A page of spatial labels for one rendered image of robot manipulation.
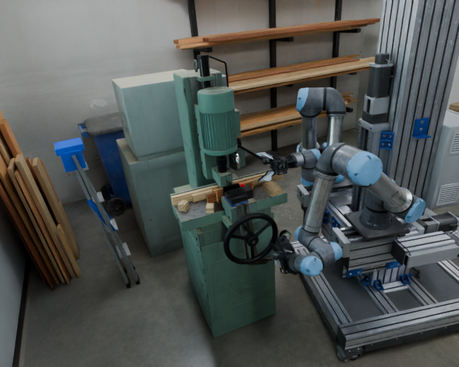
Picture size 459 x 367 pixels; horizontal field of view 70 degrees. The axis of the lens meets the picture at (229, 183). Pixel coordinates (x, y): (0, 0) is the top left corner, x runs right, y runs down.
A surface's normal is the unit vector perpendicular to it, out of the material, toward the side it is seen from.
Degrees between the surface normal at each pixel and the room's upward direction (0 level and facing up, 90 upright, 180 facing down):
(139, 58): 90
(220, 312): 90
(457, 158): 90
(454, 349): 0
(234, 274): 90
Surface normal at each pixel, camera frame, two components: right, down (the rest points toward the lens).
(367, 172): 0.33, 0.33
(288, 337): -0.07, -0.88
